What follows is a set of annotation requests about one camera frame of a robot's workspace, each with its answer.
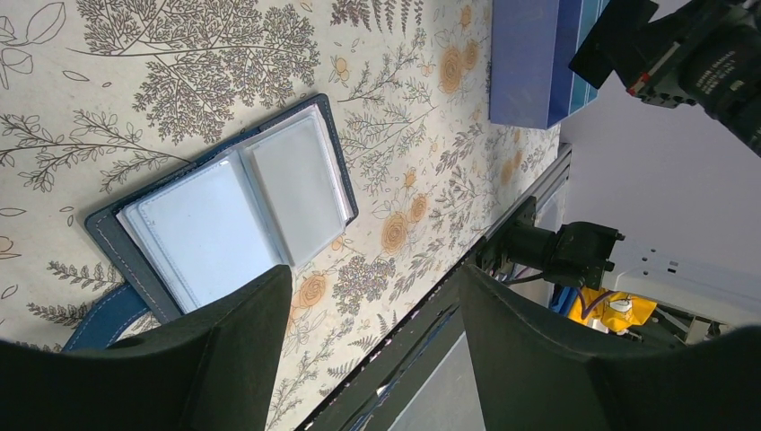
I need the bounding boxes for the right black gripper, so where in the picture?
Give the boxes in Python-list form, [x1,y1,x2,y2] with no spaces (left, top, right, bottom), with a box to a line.
[569,0,760,154]

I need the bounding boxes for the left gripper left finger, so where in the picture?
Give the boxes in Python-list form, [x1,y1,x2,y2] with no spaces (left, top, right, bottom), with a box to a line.
[1,265,293,430]

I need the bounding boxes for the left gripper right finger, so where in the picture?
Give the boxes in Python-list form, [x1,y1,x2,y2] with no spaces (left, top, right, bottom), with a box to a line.
[458,265,760,430]

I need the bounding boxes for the blue leather card holder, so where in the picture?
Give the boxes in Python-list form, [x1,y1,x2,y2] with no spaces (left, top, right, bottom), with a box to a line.
[64,93,359,352]

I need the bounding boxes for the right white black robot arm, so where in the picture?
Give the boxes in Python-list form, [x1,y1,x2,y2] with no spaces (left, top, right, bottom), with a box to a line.
[474,1,760,327]

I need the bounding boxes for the blue plastic compartment tray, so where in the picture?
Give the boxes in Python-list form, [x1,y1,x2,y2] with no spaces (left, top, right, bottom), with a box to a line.
[489,0,608,129]

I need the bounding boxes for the floral patterned bed sheet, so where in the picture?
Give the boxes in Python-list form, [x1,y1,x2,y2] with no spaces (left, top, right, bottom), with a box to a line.
[1,1,559,430]

